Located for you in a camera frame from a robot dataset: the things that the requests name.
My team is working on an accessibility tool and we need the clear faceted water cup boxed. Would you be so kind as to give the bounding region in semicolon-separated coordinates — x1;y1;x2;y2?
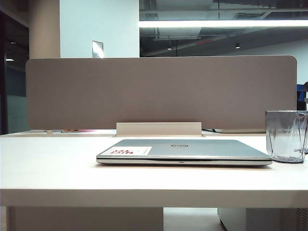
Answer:
265;110;308;164

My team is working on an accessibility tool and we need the silver closed laptop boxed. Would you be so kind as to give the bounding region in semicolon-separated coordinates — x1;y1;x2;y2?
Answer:
96;139;273;166

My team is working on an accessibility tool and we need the beige fabric desk divider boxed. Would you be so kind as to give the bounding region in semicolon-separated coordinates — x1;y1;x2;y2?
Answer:
25;54;298;131

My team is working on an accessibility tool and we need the white sticker with red print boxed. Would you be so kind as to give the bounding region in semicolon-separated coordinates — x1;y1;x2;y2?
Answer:
105;146;153;156

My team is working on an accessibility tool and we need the long ceiling light strip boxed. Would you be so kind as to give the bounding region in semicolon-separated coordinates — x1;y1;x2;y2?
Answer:
138;19;308;28

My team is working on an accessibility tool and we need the framed wall notice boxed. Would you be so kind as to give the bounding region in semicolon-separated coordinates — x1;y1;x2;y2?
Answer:
91;40;104;58

